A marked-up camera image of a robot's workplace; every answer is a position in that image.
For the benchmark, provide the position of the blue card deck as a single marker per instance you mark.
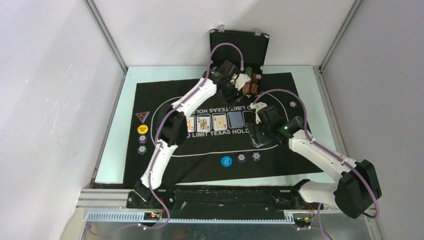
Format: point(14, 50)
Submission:
point(260, 144)

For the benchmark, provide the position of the green orange chip row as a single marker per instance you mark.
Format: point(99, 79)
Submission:
point(248, 71)

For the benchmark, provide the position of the brown chip row in case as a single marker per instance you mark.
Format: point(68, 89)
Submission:
point(252, 88)

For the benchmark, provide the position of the ten of diamonds card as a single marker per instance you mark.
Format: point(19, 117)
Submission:
point(191, 124)

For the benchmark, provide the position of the black poker felt mat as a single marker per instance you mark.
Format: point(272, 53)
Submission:
point(198, 159)

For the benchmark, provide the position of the purple chip bottom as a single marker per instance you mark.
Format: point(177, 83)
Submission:
point(241, 157)

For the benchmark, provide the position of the blue yellow chip bottom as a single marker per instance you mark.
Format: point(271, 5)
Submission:
point(256, 156)

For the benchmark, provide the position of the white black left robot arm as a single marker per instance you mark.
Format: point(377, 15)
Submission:
point(172, 132)

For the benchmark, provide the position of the blue round button chip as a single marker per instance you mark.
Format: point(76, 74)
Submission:
point(226, 161)

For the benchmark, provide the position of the black aluminium chip case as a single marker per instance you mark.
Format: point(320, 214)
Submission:
point(252, 45)

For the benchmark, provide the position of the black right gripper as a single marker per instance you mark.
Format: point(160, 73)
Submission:
point(254, 128)

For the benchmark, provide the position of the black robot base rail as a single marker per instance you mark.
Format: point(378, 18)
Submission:
point(221, 203)

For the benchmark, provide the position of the yellow round button chip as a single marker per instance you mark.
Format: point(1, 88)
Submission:
point(142, 129)

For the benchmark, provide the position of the red triangular all-in marker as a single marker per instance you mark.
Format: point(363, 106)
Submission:
point(142, 116)

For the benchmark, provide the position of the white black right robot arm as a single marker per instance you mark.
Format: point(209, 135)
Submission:
point(355, 184)

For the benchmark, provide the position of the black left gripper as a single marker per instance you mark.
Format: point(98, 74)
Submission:
point(230, 100)

